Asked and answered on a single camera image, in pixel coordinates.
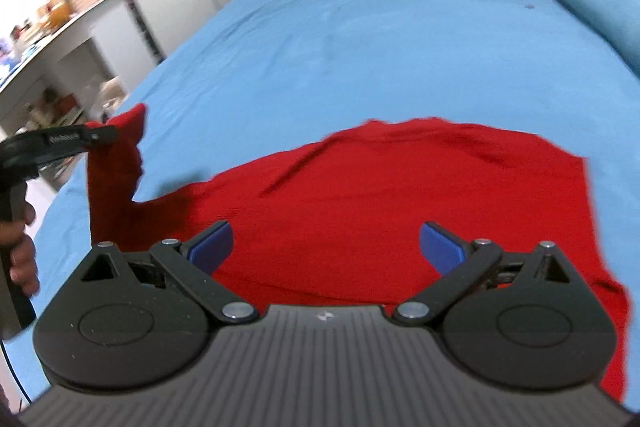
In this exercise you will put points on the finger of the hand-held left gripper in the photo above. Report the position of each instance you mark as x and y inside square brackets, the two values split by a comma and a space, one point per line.
[101, 135]

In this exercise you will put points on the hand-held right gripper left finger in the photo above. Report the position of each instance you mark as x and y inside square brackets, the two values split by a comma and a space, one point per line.
[214, 247]

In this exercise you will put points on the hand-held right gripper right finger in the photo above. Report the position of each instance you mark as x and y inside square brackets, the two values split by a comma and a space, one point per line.
[440, 249]

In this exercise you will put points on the red sweater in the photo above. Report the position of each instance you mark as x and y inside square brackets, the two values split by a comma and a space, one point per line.
[400, 192]

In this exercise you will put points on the person's left hand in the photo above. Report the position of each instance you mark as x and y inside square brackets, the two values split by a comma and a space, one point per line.
[21, 252]

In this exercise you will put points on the white shelf unit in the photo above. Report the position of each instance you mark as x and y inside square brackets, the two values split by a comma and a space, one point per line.
[50, 57]

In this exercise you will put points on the blue bed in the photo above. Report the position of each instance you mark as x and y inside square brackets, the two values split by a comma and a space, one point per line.
[350, 57]

